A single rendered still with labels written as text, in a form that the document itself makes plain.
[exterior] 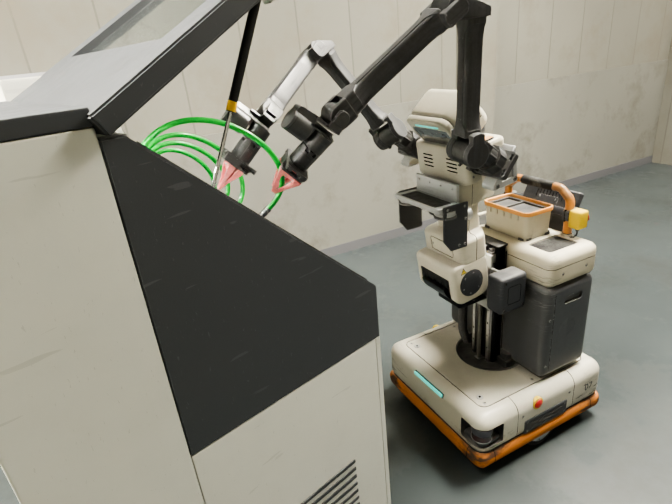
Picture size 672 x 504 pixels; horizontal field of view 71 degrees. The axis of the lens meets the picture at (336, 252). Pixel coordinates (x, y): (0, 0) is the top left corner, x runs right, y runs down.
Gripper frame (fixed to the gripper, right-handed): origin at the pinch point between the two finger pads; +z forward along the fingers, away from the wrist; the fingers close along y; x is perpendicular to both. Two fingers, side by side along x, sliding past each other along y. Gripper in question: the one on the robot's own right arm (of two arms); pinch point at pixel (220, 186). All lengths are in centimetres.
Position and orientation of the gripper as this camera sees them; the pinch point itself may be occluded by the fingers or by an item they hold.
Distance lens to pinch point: 132.6
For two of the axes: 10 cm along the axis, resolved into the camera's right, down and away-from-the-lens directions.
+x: 4.3, 3.1, -8.5
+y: -6.9, -4.9, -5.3
